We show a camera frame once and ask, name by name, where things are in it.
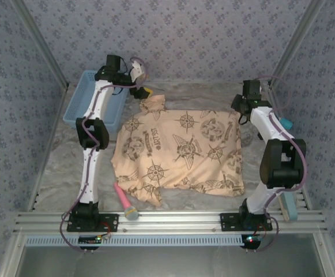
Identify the pink toy microphone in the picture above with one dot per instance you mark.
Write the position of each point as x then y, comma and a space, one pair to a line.
125, 202

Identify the small left circuit board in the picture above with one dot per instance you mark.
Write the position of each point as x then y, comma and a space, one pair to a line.
88, 240

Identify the teal plastic stick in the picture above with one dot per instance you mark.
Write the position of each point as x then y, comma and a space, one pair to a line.
287, 123

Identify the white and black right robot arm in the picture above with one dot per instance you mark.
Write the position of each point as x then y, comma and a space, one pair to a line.
268, 121

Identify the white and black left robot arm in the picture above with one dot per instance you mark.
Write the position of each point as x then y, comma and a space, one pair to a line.
89, 173

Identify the small circuit board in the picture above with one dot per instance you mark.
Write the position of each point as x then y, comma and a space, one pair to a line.
250, 241
88, 240

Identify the grey metal panel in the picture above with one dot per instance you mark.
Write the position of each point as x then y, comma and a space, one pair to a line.
167, 262

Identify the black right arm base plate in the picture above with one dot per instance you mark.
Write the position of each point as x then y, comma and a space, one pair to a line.
227, 223

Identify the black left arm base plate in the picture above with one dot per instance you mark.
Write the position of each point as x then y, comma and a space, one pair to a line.
111, 223

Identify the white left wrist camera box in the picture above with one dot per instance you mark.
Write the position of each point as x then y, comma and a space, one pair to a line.
138, 70

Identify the small right circuit board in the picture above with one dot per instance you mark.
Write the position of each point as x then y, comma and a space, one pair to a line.
250, 241

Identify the peach printed t-shirt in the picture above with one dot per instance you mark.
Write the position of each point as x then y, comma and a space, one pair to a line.
178, 150

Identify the aluminium mounting rail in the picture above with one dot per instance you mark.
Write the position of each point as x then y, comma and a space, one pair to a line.
170, 222

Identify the aluminium frame post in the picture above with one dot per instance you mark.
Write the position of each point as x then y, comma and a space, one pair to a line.
43, 43
294, 43

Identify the light blue eraser block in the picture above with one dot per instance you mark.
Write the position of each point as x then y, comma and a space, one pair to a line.
289, 205

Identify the light blue plastic basket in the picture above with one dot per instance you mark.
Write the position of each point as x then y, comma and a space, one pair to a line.
75, 106

